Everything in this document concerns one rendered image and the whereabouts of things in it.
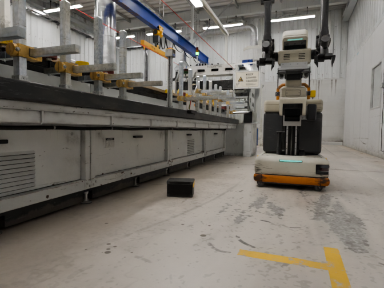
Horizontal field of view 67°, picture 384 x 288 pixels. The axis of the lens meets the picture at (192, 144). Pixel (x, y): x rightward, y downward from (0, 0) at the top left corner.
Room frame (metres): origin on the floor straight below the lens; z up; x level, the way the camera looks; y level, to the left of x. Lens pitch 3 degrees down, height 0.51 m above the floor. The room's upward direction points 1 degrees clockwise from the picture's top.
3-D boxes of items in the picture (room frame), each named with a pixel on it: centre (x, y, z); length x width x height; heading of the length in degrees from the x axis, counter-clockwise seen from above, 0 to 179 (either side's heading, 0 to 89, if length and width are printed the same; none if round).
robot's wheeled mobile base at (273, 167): (2.78, -0.96, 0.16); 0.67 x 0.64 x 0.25; 161
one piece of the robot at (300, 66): (2.51, -0.87, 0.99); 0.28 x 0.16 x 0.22; 71
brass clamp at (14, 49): (1.24, 0.72, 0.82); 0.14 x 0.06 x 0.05; 160
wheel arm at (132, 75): (1.71, 0.49, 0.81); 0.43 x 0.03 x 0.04; 70
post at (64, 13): (1.45, 0.64, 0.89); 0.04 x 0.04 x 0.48; 70
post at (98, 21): (1.69, 0.55, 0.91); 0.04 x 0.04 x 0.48; 70
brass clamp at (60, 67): (1.47, 0.63, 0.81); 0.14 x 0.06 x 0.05; 160
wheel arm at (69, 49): (1.24, 0.66, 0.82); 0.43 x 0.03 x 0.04; 70
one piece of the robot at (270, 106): (2.87, -0.99, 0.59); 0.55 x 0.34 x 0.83; 71
